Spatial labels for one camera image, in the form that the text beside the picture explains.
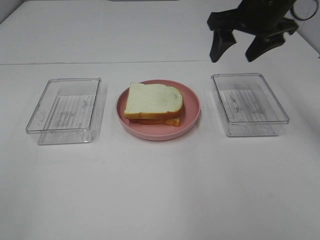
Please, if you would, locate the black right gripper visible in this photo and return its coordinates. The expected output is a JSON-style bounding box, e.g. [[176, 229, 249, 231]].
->
[[207, 0, 299, 63]]

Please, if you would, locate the bread slice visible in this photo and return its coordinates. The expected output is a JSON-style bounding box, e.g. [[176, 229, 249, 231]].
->
[[124, 82, 184, 120], [129, 117, 181, 127]]

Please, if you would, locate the clear right plastic tray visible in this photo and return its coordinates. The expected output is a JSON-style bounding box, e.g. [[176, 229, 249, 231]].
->
[[211, 73, 290, 137]]

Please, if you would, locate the clear plastic tray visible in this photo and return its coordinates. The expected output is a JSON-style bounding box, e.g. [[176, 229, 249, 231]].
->
[[211, 73, 290, 137], [25, 77, 103, 146]]

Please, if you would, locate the pink round plate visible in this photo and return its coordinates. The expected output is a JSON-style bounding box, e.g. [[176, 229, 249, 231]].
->
[[116, 79, 201, 141]]

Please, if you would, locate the clear left plastic tray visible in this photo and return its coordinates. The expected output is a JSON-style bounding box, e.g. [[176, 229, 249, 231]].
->
[[25, 77, 103, 146]]

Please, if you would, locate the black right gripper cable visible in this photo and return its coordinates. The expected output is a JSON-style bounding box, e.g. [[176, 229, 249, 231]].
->
[[289, 0, 318, 21]]

